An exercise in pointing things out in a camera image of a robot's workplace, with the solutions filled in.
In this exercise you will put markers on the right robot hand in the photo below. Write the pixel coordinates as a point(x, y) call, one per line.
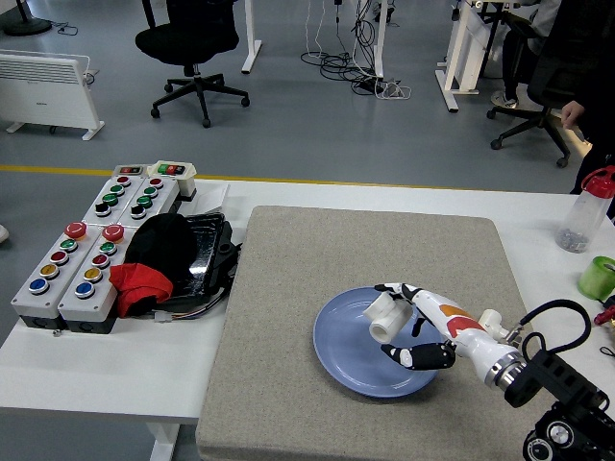
point(447, 317)

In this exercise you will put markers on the white pipe tee metal nut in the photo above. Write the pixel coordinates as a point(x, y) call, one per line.
point(491, 321)

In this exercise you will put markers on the plain white pipe tee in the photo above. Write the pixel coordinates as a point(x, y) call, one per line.
point(389, 322)

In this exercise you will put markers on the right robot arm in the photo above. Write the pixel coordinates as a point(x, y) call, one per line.
point(552, 377)

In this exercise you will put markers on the blue plate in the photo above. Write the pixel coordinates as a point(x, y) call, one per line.
point(346, 355)

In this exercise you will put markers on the green tape roll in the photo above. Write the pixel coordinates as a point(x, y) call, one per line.
point(596, 281)

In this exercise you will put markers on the red tool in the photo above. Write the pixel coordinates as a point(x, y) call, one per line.
point(606, 316)

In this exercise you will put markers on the grey-brown mat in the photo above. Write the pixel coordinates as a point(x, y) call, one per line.
point(288, 336)

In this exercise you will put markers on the clear bottle red lid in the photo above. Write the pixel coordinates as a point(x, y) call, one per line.
point(583, 216)

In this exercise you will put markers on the black swivel chair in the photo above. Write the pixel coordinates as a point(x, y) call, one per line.
point(548, 105)

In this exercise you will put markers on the person's hand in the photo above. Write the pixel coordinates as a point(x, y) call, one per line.
point(572, 114)

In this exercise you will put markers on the black plastic tray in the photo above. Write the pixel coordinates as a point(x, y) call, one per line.
point(209, 254)

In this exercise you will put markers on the white paper sheet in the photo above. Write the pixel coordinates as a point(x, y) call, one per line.
point(211, 196)

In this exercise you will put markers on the seated person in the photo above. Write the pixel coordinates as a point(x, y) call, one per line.
point(516, 53)

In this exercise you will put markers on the white desk leg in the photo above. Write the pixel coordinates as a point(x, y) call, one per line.
point(252, 38)
point(380, 38)

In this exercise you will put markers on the black cloth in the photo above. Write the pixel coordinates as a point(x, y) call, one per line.
point(161, 245)

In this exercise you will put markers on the red cloth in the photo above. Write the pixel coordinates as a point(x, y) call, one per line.
point(139, 288)

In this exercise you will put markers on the white table leg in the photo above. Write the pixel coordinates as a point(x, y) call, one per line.
point(163, 442)

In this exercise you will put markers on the four-button control box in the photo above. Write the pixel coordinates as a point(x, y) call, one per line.
point(110, 199)
point(146, 197)

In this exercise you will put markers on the five-button control box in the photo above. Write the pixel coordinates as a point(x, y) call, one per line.
point(89, 293)
point(43, 288)

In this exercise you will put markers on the black office chair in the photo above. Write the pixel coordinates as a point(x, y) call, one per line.
point(192, 43)

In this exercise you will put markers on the white shoe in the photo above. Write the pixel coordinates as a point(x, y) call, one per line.
point(3, 234)

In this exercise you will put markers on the white panel heater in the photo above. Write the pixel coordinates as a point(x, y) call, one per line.
point(43, 89)

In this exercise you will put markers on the black stand base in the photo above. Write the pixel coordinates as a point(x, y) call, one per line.
point(26, 24)

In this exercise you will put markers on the white desk frame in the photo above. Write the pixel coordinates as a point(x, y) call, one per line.
point(456, 57)

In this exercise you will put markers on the cream green-red switch box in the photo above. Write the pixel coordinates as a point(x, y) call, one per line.
point(173, 170)

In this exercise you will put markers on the small grey rocker switch box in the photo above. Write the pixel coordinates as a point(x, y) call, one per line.
point(130, 170)

